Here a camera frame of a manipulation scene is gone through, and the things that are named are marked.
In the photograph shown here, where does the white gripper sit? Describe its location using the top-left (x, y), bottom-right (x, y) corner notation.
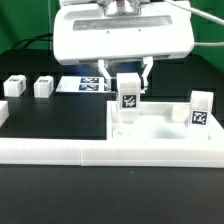
top-left (53, 4), bottom-right (194, 92)

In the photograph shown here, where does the white square table top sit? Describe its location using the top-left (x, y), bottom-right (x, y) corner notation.
top-left (106, 101), bottom-right (224, 142)

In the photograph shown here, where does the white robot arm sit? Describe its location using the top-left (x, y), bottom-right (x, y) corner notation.
top-left (53, 0), bottom-right (194, 91)

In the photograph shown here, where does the white marker tag plate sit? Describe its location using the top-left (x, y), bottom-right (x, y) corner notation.
top-left (56, 76), bottom-right (105, 93)

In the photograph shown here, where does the white U-shaped obstacle fence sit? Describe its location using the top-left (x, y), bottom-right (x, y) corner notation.
top-left (0, 100), bottom-right (224, 169)

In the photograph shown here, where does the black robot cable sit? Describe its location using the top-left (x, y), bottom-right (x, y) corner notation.
top-left (11, 32), bottom-right (55, 51)

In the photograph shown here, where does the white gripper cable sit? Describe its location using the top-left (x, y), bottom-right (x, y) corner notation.
top-left (163, 0), bottom-right (224, 48)

